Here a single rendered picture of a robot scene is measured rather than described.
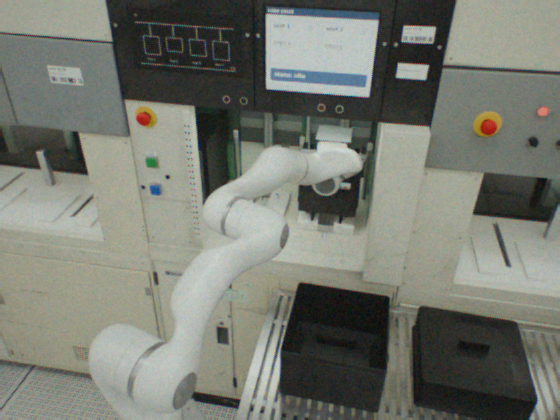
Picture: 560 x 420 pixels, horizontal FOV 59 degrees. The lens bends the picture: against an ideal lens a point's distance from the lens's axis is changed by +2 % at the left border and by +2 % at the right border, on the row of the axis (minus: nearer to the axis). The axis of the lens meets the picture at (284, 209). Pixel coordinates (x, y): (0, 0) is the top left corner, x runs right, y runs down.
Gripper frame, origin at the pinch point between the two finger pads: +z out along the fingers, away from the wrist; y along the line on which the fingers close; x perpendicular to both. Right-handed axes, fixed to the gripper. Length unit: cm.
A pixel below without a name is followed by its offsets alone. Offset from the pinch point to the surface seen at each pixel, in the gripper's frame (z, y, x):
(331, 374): -76, 8, -31
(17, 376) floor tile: -32, -135, -119
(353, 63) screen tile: -31.4, 4.8, 36.8
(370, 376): -76, 18, -28
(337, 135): -2.5, 1.2, 3.3
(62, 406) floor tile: -43, -107, -119
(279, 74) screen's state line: -31.2, -14.6, 32.5
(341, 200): -10.4, 5.0, -18.0
